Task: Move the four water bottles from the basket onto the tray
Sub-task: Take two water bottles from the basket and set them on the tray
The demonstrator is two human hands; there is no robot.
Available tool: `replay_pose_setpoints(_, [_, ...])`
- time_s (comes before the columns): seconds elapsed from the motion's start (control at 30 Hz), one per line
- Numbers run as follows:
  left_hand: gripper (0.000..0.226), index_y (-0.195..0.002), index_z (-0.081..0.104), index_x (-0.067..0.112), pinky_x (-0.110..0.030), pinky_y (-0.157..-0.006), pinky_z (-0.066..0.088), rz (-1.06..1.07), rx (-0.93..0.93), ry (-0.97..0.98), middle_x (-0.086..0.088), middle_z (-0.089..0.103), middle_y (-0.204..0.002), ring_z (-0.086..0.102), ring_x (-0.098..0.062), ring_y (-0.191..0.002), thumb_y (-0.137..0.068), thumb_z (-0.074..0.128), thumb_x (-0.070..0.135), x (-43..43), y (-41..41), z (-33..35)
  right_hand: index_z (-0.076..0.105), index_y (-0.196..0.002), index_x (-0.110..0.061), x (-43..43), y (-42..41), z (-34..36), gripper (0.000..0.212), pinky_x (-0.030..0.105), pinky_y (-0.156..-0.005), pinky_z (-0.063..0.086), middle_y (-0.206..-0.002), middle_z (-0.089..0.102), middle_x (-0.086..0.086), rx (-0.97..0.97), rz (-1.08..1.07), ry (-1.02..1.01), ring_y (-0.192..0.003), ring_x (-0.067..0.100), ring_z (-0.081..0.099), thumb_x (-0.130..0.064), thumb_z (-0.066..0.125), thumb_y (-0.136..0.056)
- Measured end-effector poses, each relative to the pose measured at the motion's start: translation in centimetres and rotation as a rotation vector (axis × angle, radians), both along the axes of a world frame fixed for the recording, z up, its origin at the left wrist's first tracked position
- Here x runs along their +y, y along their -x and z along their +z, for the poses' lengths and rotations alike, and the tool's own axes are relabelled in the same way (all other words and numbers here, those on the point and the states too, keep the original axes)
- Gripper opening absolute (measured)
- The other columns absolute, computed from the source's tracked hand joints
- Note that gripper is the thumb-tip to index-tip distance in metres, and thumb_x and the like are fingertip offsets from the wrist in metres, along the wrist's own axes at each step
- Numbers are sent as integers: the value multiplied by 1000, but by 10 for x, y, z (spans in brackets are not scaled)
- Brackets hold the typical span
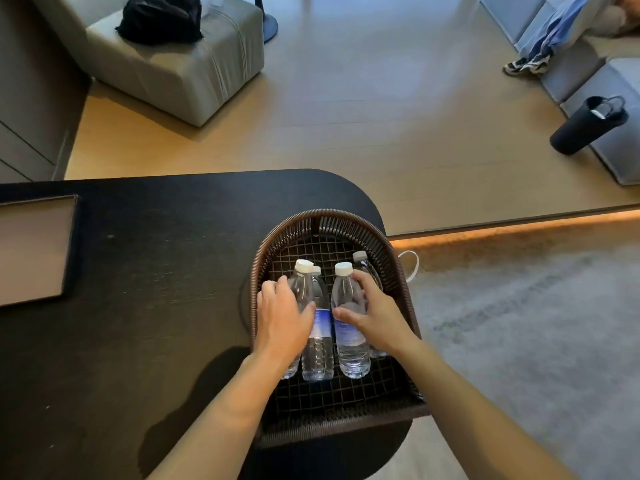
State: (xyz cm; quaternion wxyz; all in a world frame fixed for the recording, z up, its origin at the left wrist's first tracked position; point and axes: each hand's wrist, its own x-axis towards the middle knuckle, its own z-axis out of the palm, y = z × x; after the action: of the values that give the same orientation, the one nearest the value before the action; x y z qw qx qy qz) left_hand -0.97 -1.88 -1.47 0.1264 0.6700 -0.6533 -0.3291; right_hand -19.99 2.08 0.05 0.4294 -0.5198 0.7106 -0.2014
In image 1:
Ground person's left hand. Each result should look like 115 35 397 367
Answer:
253 276 317 368

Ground person's right hand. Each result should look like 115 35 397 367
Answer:
332 270 419 357

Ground clear plastic water bottle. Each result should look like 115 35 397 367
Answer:
301 266 335 382
280 259 316 380
330 262 371 380
352 250 388 359

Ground person's right forearm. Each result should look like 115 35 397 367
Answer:
392 339 577 480

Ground person's left forearm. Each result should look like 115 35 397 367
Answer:
149 345 302 480

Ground brown wicker basket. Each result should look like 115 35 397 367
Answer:
249 209 432 449

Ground grey rug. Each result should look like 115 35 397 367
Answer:
387 234 640 480

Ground grey upholstered armchair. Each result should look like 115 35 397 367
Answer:
29 0 266 128

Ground dark framed rectangular tray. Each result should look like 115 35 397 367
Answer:
0 194 80 308

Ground dark floor lamp base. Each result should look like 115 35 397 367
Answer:
252 0 280 44

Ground black insulated flask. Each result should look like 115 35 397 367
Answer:
549 95 630 156

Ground black bag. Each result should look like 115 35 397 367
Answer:
115 0 205 46

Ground blue-grey sofa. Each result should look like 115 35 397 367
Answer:
479 0 640 186

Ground grey-brown drawer cabinet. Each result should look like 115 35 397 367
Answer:
0 0 92 184

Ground white cord loop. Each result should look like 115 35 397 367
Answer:
397 250 420 283

